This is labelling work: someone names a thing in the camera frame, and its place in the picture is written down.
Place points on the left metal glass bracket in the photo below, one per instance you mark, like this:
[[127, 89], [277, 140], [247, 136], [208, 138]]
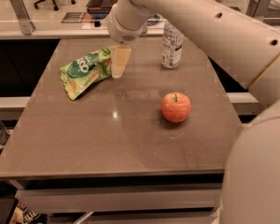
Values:
[[26, 25]]

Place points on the red apple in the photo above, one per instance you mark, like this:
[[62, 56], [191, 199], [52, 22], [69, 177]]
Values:
[[175, 107]]

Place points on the dark open tray box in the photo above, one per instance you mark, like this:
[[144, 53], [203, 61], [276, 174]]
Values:
[[104, 0]]

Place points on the green rice chip bag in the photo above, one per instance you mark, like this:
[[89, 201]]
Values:
[[93, 67]]

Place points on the right metal glass bracket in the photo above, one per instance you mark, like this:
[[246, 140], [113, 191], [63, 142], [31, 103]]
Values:
[[258, 10]]

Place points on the metal glass bracket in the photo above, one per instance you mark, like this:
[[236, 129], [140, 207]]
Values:
[[26, 25], [258, 10]]

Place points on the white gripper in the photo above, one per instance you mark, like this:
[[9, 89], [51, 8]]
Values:
[[123, 32]]

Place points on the clear plastic water bottle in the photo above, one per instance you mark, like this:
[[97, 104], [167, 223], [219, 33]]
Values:
[[172, 44]]

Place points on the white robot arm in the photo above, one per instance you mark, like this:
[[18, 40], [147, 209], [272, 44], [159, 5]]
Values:
[[249, 51]]

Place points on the grey metal drawer unit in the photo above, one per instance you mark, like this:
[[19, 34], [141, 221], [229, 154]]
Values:
[[124, 198]]

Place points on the printed magazine on floor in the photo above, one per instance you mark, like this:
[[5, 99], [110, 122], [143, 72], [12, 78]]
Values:
[[21, 214]]

